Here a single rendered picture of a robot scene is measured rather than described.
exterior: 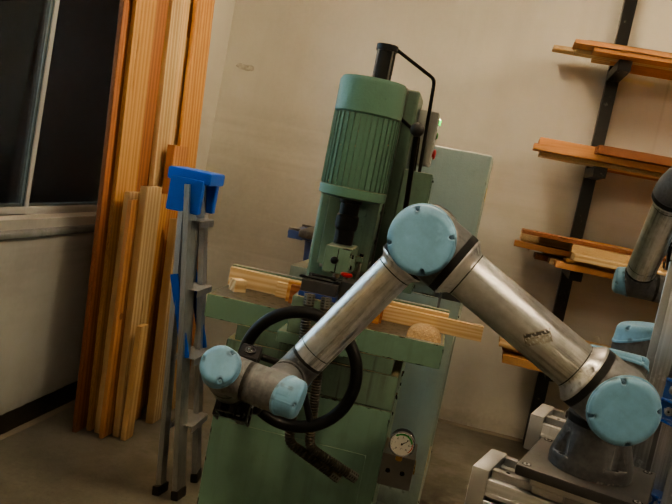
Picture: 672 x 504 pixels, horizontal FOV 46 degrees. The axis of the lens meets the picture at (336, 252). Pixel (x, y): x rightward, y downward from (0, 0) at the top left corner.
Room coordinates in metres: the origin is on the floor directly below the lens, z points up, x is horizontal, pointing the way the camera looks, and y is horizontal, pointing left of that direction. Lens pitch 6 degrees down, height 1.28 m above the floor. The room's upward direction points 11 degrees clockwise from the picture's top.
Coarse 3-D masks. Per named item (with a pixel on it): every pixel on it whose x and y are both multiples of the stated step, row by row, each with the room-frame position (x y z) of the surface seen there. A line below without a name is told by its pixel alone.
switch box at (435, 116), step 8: (424, 112) 2.32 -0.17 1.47; (432, 112) 2.32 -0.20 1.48; (424, 120) 2.32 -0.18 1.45; (432, 120) 2.32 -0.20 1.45; (432, 128) 2.31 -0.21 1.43; (432, 136) 2.31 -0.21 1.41; (432, 144) 2.31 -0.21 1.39; (424, 152) 2.32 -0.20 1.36; (432, 152) 2.36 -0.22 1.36; (424, 160) 2.32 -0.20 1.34
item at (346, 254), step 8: (328, 248) 2.02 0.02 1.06; (336, 248) 2.02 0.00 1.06; (344, 248) 2.02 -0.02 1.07; (352, 248) 2.05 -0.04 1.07; (328, 256) 2.02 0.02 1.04; (336, 256) 2.02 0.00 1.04; (344, 256) 2.02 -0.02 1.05; (352, 256) 2.03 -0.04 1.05; (328, 264) 2.02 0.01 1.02; (336, 264) 2.02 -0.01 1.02; (344, 264) 2.01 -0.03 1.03; (352, 264) 2.08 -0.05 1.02; (336, 272) 2.02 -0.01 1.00
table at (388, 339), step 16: (224, 288) 2.05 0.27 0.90; (208, 304) 1.94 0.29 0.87; (224, 304) 1.93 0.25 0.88; (240, 304) 1.93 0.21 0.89; (256, 304) 1.93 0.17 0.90; (272, 304) 1.96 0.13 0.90; (288, 304) 2.00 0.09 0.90; (224, 320) 1.93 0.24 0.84; (240, 320) 1.93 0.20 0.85; (256, 320) 1.92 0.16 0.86; (288, 336) 1.82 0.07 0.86; (368, 336) 1.89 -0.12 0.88; (384, 336) 1.88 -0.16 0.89; (400, 336) 1.88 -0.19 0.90; (368, 352) 1.89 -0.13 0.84; (384, 352) 1.88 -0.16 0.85; (400, 352) 1.88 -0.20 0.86; (416, 352) 1.87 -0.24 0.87; (432, 352) 1.87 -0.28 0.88
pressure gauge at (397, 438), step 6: (396, 432) 1.81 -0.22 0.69; (402, 432) 1.81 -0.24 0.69; (408, 432) 1.81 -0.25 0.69; (390, 438) 1.81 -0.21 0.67; (396, 438) 1.81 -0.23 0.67; (402, 438) 1.81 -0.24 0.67; (408, 438) 1.81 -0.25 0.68; (414, 438) 1.82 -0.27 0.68; (390, 444) 1.81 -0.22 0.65; (396, 444) 1.81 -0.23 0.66; (408, 444) 1.81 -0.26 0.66; (414, 444) 1.80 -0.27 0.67; (396, 450) 1.81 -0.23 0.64; (402, 450) 1.81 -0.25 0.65; (408, 450) 1.81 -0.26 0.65; (396, 456) 1.83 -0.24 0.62; (402, 456) 1.81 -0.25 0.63
